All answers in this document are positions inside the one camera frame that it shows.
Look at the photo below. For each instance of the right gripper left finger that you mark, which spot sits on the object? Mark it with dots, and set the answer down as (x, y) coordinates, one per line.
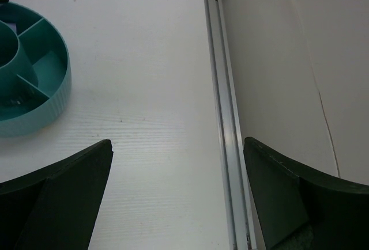
(56, 207)

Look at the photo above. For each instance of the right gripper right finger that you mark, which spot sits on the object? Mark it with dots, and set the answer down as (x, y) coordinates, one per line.
(300, 207)

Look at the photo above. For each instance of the teal round divided container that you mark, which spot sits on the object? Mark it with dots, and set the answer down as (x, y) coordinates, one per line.
(35, 71)

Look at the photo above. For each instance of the aluminium rail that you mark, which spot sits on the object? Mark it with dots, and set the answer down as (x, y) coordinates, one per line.
(235, 180)

